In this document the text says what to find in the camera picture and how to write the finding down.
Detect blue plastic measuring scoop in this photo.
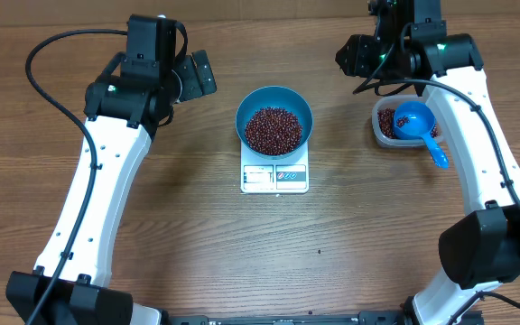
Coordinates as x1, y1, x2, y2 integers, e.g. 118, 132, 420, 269
393, 101, 449, 169

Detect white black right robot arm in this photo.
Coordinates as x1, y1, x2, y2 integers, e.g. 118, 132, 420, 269
266, 1, 520, 325

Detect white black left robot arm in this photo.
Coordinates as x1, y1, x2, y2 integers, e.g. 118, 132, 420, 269
5, 15, 216, 324

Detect red beans in scoop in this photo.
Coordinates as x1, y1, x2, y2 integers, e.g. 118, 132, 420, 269
395, 116, 410, 128

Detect blue metal bowl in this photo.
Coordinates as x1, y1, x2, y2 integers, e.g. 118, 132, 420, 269
235, 86, 314, 159

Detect red beans in bowl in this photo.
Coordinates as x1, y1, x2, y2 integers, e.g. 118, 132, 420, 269
245, 107, 303, 156

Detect white kitchen scale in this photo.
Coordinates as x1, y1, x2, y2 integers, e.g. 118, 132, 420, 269
240, 143, 310, 195

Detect clear plastic container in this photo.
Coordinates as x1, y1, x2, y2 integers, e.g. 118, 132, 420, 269
371, 95, 444, 149

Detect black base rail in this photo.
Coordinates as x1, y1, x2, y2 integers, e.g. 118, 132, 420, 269
160, 309, 486, 325

